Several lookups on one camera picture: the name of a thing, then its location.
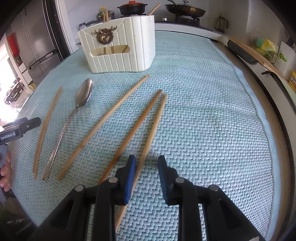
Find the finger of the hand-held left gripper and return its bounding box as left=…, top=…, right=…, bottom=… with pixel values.
left=22, top=117, right=41, bottom=131

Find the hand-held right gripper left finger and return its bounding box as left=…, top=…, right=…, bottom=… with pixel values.
left=28, top=155, right=137, bottom=241

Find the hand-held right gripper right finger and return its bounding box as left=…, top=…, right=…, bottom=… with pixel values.
left=158, top=155, right=266, bottom=241

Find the cream ribbed utensil holder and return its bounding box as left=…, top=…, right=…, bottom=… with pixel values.
left=77, top=15, right=156, bottom=73

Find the person's left hand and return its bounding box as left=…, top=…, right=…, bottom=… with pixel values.
left=0, top=153, right=12, bottom=193

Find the dining table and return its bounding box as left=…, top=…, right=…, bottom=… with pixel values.
left=5, top=79, right=26, bottom=109

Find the teal woven mat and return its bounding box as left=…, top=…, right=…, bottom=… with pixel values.
left=7, top=30, right=278, bottom=241

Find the grey refrigerator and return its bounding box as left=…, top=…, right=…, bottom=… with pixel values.
left=10, top=0, right=60, bottom=86

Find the black clay pot orange lid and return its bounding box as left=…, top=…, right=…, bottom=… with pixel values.
left=117, top=1, right=148, bottom=16

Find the wooden cutting board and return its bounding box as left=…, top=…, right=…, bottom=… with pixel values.
left=229, top=37, right=289, bottom=81

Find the black gas stove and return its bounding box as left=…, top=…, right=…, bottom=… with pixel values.
left=154, top=15, right=213, bottom=32

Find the yellow noodle cup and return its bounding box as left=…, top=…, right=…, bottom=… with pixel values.
left=288, top=71, right=296, bottom=91

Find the dark glass kettle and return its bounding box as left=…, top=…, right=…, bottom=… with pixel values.
left=216, top=15, right=229, bottom=33

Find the yellow green cloth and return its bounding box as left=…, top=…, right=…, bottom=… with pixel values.
left=254, top=38, right=280, bottom=61

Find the dark wok with glass lid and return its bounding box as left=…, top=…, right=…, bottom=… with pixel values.
left=165, top=0, right=206, bottom=18

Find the white knife block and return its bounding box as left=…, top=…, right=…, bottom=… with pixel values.
left=279, top=40, right=296, bottom=81

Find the long-handled metal spoon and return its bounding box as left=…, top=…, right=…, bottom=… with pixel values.
left=42, top=78, right=93, bottom=181

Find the red wall object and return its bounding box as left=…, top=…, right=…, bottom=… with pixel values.
left=7, top=32, right=20, bottom=57

